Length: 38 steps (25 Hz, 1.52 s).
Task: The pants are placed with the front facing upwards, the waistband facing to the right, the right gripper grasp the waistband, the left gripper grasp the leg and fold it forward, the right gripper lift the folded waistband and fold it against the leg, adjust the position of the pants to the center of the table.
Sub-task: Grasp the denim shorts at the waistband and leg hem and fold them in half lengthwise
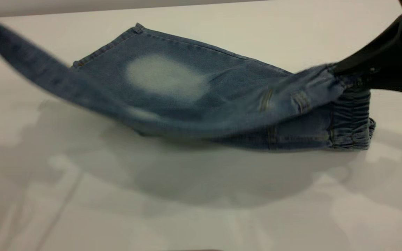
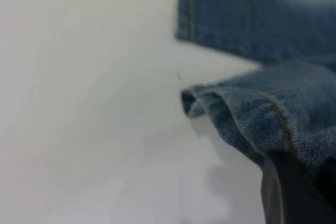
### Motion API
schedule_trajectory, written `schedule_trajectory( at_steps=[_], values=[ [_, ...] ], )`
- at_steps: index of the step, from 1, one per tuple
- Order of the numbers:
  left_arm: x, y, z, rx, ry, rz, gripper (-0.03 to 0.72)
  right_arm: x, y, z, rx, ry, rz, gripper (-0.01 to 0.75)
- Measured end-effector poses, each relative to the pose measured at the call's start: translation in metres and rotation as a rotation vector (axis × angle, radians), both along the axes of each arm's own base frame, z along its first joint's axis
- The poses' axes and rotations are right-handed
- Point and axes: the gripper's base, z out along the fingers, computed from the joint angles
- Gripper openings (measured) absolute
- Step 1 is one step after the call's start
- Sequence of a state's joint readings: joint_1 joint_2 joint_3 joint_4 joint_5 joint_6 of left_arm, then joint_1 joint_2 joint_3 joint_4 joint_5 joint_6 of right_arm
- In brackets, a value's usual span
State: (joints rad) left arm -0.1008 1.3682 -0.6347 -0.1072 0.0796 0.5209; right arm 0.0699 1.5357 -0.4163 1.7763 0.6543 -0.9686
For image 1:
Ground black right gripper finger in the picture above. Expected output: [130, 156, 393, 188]
[333, 16, 402, 75]

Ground blue denim shorts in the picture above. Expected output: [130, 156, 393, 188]
[0, 17, 377, 151]

